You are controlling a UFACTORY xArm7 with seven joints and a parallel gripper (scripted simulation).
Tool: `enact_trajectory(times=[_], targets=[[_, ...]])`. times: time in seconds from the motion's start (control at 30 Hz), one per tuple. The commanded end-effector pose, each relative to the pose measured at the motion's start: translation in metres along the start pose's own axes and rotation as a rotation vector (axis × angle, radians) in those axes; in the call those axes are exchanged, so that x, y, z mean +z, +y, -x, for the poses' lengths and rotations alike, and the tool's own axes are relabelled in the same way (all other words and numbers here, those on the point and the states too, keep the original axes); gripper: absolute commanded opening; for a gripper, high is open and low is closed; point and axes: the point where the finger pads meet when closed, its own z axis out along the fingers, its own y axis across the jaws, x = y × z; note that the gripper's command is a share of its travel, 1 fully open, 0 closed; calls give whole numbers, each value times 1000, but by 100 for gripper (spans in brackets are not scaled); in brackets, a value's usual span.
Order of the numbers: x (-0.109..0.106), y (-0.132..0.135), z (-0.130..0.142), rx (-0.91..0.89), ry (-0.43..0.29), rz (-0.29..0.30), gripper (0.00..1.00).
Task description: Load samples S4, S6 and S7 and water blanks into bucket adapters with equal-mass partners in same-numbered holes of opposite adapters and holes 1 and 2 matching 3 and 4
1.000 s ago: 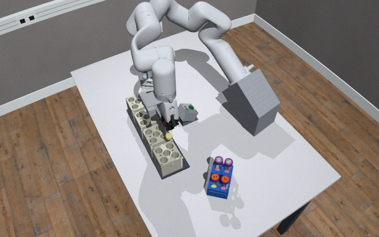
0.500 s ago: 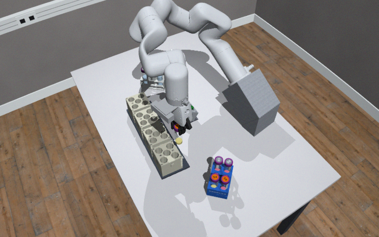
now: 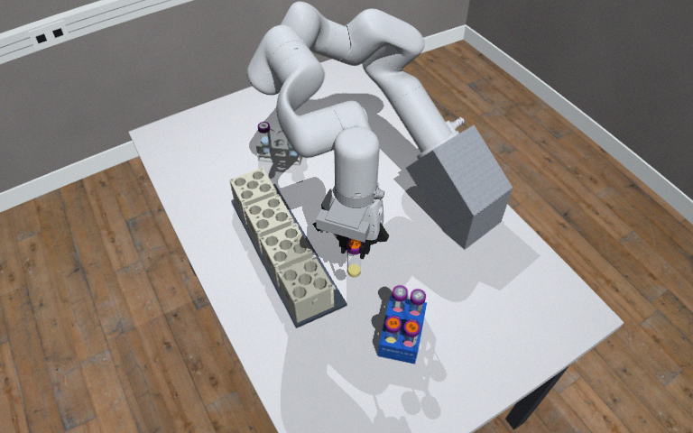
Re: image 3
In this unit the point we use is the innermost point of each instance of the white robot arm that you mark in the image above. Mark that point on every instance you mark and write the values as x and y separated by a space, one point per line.
384 45

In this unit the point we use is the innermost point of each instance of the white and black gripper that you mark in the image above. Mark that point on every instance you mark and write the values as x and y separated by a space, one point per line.
377 233

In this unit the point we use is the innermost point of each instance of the blue tube rack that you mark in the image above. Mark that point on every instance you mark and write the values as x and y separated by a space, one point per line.
398 351

